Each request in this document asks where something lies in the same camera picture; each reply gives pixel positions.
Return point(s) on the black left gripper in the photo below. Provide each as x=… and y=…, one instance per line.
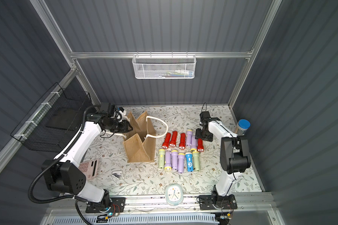
x=125, y=126

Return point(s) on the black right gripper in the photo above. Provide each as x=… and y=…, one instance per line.
x=203, y=134

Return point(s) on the red flashlight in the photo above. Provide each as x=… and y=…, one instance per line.
x=182, y=143
x=166, y=142
x=173, y=141
x=200, y=147

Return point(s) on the green flashlight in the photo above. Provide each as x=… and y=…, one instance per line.
x=196, y=160
x=161, y=157

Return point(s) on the brown burlap tote bag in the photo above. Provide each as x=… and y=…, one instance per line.
x=140, y=144

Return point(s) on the blue flashlight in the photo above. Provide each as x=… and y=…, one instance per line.
x=189, y=162

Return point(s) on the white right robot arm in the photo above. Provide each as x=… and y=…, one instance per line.
x=234, y=154

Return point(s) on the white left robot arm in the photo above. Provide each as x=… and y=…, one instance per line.
x=62, y=174

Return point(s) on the purple flashlight upper row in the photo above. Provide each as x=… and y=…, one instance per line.
x=188, y=138

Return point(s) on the purple flashlight upper small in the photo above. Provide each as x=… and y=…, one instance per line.
x=194, y=143

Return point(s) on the floral table mat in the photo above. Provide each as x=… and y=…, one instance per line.
x=122, y=178

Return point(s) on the steel bottle blue cap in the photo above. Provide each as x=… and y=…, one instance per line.
x=241, y=127

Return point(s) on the markers in white basket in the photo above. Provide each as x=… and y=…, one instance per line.
x=177, y=74

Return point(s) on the mint green alarm clock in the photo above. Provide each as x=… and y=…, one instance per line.
x=174, y=195

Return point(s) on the white vented strip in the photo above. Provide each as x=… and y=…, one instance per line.
x=157, y=219

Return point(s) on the black wire basket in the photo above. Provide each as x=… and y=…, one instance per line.
x=55, y=121

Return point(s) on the white wire mesh basket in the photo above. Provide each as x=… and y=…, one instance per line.
x=149, y=66

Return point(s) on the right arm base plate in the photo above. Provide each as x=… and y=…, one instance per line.
x=213, y=202

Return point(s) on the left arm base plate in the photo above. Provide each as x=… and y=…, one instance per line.
x=113, y=205

